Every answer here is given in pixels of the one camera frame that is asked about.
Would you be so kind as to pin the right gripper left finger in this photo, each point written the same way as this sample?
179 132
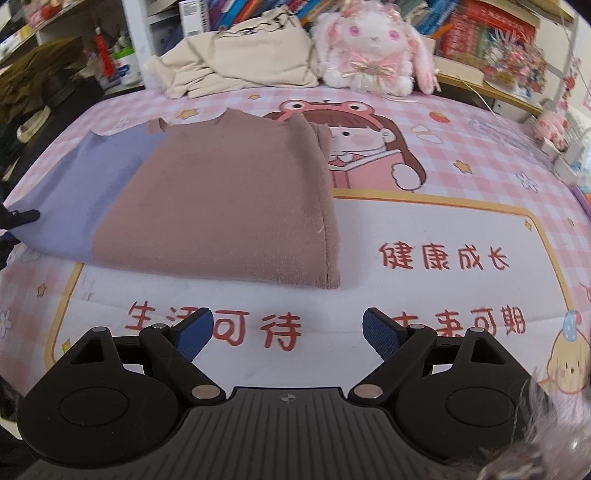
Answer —
169 353

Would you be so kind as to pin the row of colourful books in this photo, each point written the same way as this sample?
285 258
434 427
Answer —
427 16

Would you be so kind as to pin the white barcode box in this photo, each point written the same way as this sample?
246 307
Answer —
194 17

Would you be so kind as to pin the red book set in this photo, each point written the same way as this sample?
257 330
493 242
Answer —
474 25

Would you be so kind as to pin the red tassel ornament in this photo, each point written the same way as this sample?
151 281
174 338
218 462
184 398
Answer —
108 67

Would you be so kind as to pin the mauve and lilac sweater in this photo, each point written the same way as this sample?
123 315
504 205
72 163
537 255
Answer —
237 197

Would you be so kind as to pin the small pink pig plush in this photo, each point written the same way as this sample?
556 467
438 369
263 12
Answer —
551 126

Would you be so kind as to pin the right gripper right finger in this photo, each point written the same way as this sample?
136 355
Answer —
403 352

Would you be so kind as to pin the white bookshelf frame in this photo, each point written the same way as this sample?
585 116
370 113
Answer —
78 18

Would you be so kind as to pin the cream t-shirt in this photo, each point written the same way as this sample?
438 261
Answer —
272 50

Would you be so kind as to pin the colourful sequin ornament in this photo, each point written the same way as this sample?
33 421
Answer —
514 63

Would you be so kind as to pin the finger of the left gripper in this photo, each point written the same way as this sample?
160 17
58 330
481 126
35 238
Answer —
7 243
12 219

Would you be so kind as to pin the white pink bunny plush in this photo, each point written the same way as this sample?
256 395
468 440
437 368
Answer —
368 47

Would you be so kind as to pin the pink cartoon desk mat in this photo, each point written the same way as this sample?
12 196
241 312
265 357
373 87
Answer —
493 240

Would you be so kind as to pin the olive brown garment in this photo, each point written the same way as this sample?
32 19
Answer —
22 82

